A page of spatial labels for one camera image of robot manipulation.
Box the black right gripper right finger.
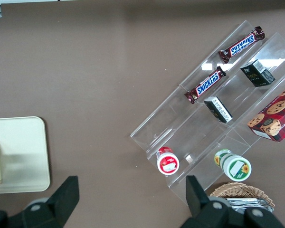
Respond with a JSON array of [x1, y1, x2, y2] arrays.
[[180, 175, 230, 228]]

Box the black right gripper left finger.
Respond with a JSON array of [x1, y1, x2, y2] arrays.
[[20, 175, 80, 228]]

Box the light wicker basket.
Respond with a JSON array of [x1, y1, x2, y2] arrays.
[[209, 182, 276, 214]]

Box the cream rectangular tray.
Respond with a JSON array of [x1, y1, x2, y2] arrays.
[[0, 116, 51, 194]]

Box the green lid yogurt cup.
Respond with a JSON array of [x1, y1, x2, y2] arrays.
[[214, 148, 253, 182]]

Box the red lid yogurt cup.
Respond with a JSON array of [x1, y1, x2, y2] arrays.
[[156, 146, 181, 176]]

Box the stack of foil trays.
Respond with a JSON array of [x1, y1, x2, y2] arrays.
[[225, 197, 275, 215]]

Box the clear acrylic stepped display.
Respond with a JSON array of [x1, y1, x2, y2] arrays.
[[130, 19, 285, 206]]

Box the small black carton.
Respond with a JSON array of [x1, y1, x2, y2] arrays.
[[203, 96, 234, 124], [239, 59, 276, 88]]

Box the red tartan cookie box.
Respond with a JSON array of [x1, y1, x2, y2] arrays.
[[247, 81, 285, 143]]

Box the Snickers chocolate bar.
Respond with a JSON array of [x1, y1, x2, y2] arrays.
[[218, 26, 266, 65], [184, 66, 228, 105]]

